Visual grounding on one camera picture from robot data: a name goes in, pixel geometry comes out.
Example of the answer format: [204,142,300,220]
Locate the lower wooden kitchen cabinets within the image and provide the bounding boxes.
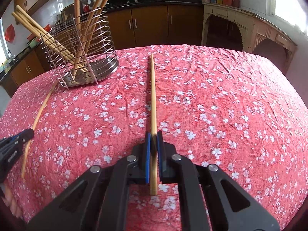
[0,2,204,95]

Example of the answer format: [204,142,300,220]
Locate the person's left hand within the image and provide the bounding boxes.
[1,182,23,219]

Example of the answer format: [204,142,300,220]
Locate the yellow dish soap bottle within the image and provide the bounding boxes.
[2,59,10,73]

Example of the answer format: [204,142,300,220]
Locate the left window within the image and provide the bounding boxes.
[0,19,8,64]

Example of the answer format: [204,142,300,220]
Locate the window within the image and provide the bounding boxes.
[266,0,307,35]
[0,19,8,64]

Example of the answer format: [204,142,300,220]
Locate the red floral tablecloth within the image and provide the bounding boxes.
[1,45,307,228]

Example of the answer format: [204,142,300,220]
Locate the red sauce bottle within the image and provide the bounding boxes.
[82,0,91,13]

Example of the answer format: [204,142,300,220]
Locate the black gas stove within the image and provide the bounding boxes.
[107,0,165,6]

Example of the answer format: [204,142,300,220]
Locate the beige carved side table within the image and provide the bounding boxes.
[201,3,297,74]

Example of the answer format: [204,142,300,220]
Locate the right window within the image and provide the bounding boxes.
[266,0,307,35]

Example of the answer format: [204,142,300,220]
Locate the red plastic bag on wall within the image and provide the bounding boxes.
[5,24,15,43]

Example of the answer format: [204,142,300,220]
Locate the wire utensil holder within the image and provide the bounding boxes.
[41,8,120,89]

